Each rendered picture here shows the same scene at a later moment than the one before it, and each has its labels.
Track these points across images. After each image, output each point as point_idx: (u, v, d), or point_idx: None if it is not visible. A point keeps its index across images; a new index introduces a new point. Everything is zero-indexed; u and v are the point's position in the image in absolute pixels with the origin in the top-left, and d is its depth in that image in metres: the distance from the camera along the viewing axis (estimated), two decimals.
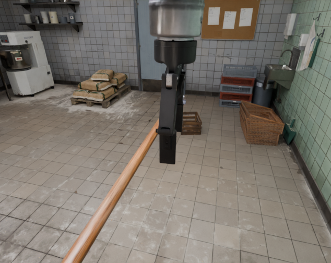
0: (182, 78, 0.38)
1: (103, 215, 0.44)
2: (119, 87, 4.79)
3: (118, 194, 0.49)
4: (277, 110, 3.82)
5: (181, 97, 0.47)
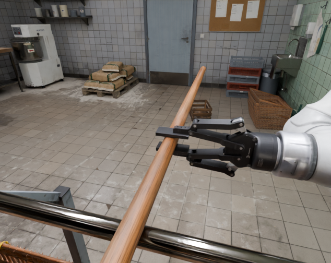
0: (239, 144, 0.41)
1: (185, 115, 0.56)
2: (128, 79, 4.91)
3: (189, 107, 0.61)
4: (283, 99, 3.94)
5: (202, 154, 0.45)
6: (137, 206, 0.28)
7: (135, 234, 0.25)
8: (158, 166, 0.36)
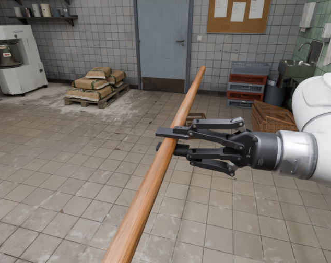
0: (239, 144, 0.41)
1: (184, 115, 0.56)
2: (117, 86, 4.41)
3: (188, 107, 0.61)
4: (292, 111, 3.44)
5: (202, 153, 0.45)
6: (138, 207, 0.28)
7: (135, 235, 0.25)
8: (158, 167, 0.36)
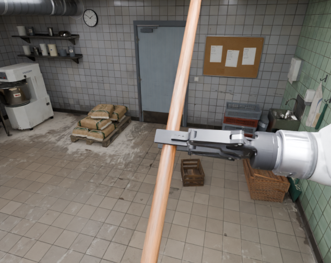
0: (238, 153, 0.41)
1: (182, 92, 0.49)
2: (119, 121, 4.71)
3: (188, 69, 0.52)
4: None
5: (203, 151, 0.46)
6: (151, 246, 0.38)
7: None
8: (162, 194, 0.41)
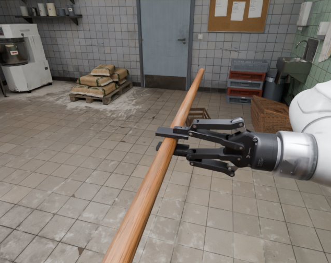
0: (239, 144, 0.41)
1: (184, 116, 0.56)
2: (120, 83, 4.55)
3: (188, 108, 0.62)
4: None
5: (202, 154, 0.45)
6: (139, 205, 0.28)
7: (137, 232, 0.25)
8: (159, 165, 0.36)
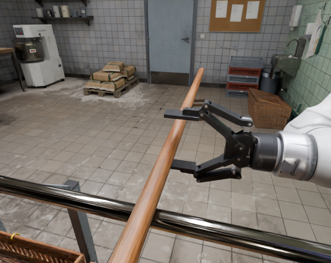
0: (241, 144, 0.41)
1: None
2: (129, 79, 4.95)
3: None
4: (283, 99, 3.98)
5: (205, 167, 0.46)
6: (141, 211, 0.28)
7: (139, 239, 0.25)
8: (161, 170, 0.36)
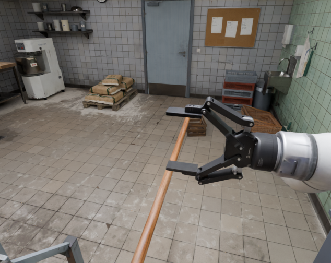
0: (241, 144, 0.41)
1: (162, 198, 0.69)
2: (127, 91, 5.08)
3: (167, 186, 0.75)
4: (276, 114, 4.11)
5: (207, 169, 0.46)
6: None
7: None
8: None
